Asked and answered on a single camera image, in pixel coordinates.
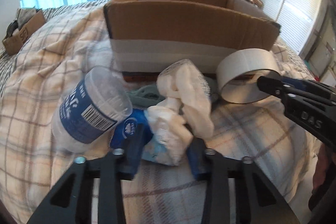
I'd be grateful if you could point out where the white tape roll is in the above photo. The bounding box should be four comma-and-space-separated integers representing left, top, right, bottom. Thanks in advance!
216, 48, 281, 104

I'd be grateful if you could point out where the blue tissue pack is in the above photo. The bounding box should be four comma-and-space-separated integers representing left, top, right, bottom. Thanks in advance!
109, 109, 159, 163

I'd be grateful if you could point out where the clear plastic bottle blue label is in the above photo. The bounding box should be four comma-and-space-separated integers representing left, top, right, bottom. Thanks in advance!
52, 67, 133, 153

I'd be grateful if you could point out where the white sock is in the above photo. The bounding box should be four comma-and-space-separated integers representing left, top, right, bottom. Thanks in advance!
142, 59, 214, 166

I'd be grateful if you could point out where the light green folding hanger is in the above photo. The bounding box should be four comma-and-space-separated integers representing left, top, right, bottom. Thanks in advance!
126, 77, 219, 110

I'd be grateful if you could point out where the beige plaid blanket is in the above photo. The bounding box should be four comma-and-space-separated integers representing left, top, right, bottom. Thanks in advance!
1, 6, 321, 223

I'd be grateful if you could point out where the open cardboard box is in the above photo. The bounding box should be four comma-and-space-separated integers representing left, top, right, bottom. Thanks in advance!
103, 0, 281, 82

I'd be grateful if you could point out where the green checked bed sheet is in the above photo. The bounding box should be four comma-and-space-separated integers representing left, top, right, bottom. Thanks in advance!
1, 0, 114, 96

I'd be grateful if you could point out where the small cardboard box with clutter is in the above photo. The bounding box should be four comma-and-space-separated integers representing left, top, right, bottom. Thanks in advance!
2, 8, 46, 56

